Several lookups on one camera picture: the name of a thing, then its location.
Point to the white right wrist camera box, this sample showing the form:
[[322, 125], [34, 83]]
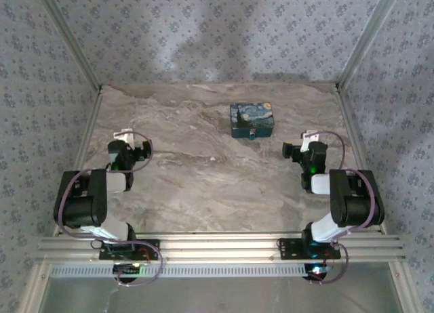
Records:
[[308, 138]]

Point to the aluminium left table edge rail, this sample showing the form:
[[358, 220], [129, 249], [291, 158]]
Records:
[[89, 130]]

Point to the circuit board with led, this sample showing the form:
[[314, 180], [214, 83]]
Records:
[[127, 269], [317, 270]]

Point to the aluminium crossbeam extrusion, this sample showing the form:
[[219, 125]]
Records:
[[220, 247]]

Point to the small blue padlock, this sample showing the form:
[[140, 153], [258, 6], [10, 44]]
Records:
[[252, 135]]

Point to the right circuit board with LED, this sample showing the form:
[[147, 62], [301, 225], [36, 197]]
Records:
[[317, 270]]

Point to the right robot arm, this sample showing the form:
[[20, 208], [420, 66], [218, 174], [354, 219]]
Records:
[[356, 201]]

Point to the aluminium left frame leg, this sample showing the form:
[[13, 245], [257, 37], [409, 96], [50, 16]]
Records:
[[34, 289]]

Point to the aluminium table edge rail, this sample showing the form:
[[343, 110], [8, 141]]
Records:
[[89, 130], [352, 130]]

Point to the aluminium left frame post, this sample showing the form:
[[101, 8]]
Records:
[[68, 35]]

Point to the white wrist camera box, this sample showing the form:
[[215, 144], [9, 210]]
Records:
[[308, 138], [123, 136]]

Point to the left circuit board with LED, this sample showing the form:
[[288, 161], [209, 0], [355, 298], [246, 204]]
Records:
[[127, 269]]

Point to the aluminium right frame post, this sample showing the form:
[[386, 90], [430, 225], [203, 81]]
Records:
[[369, 35]]

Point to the aluminium right frame leg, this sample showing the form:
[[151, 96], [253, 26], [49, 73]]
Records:
[[405, 289]]

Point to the aluminium right table edge rail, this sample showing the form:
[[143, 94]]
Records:
[[352, 130]]

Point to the aluminium frame leg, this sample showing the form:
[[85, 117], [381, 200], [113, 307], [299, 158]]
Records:
[[34, 289], [405, 289]]

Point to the starry night print tin box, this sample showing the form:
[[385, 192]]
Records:
[[251, 118]]

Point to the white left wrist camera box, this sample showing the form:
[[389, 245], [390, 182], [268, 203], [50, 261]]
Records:
[[123, 136]]

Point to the grey metal lower panel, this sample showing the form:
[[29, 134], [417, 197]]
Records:
[[220, 296]]

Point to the aluminium frame post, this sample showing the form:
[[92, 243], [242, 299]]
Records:
[[369, 35], [68, 35]]

